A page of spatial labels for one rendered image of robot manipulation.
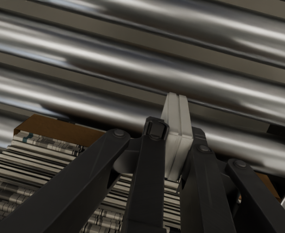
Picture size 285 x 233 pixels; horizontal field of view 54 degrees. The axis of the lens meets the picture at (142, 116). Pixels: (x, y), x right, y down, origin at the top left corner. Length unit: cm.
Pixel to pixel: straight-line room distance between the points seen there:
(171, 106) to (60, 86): 19
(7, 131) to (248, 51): 30
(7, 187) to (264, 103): 26
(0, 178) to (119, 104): 15
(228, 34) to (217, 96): 7
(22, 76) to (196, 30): 21
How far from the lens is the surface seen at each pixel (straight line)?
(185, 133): 15
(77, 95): 34
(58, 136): 31
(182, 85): 31
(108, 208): 24
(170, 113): 17
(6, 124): 40
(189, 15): 30
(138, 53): 31
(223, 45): 31
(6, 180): 26
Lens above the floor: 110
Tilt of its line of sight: 66 degrees down
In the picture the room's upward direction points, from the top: 166 degrees counter-clockwise
